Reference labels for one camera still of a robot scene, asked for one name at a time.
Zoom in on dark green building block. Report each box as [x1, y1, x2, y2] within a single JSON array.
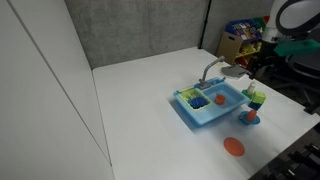
[[241, 89, 254, 99]]

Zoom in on blue building block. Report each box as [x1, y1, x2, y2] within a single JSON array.
[[248, 100, 263, 112]]

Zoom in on yellow-green dish rack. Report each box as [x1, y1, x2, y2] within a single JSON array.
[[176, 87, 213, 111]]

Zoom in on blue toy plates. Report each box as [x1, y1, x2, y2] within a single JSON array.
[[187, 95, 207, 110]]

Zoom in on grey toy faucet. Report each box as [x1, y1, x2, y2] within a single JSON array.
[[198, 55, 226, 90]]

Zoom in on light blue toy sink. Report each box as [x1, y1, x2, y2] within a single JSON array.
[[172, 77, 251, 128]]

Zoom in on grey metal mounting plate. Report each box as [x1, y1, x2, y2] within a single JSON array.
[[220, 65, 253, 78]]

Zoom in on black stand pole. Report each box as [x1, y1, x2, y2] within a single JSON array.
[[198, 0, 212, 50]]

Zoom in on cardboard toy shelf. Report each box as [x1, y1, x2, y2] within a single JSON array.
[[215, 16, 271, 68]]

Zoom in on blue toy saucer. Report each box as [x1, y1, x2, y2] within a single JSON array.
[[237, 111, 262, 126]]

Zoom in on white toy bottle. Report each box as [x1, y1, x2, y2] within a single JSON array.
[[246, 81, 257, 95]]

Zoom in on orange toy plate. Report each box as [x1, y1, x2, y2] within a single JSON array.
[[223, 137, 246, 157]]

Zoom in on blue storage bin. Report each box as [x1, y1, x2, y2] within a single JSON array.
[[225, 19, 265, 42]]

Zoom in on teal green plastic piece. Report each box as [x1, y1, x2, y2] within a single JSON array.
[[273, 39, 320, 57]]

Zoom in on black office chair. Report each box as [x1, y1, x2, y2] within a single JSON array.
[[266, 49, 320, 115]]

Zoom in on black clamp rig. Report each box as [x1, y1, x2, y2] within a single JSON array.
[[263, 139, 320, 180]]

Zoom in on orange toy cup with handle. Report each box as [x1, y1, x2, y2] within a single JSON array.
[[214, 93, 227, 106]]

